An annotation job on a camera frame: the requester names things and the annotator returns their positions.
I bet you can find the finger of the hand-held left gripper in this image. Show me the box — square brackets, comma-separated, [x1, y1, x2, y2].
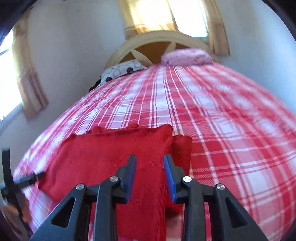
[14, 171, 46, 187]
[2, 150, 15, 200]

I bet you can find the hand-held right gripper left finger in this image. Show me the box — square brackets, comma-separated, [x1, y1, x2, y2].
[30, 154, 137, 241]

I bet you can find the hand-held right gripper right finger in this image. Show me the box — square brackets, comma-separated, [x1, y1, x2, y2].
[163, 154, 269, 241]

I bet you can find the red knit sweater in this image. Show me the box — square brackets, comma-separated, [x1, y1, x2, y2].
[37, 123, 193, 241]

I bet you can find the red plaid bed sheet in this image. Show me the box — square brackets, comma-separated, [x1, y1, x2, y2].
[13, 61, 296, 241]

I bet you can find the dark cloth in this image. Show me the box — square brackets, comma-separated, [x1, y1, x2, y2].
[88, 79, 101, 92]

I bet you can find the side window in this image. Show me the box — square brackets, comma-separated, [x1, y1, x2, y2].
[0, 28, 23, 121]

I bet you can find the yellow curtain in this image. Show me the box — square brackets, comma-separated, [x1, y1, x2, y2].
[201, 0, 230, 56]
[118, 0, 179, 40]
[13, 10, 49, 120]

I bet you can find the black and white patterned pillow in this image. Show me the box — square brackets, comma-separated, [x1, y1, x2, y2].
[100, 59, 148, 85]

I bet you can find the pink pillow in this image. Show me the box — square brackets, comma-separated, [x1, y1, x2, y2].
[161, 48, 213, 66]

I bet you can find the cream wooden headboard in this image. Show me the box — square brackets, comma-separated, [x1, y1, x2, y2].
[105, 31, 220, 70]

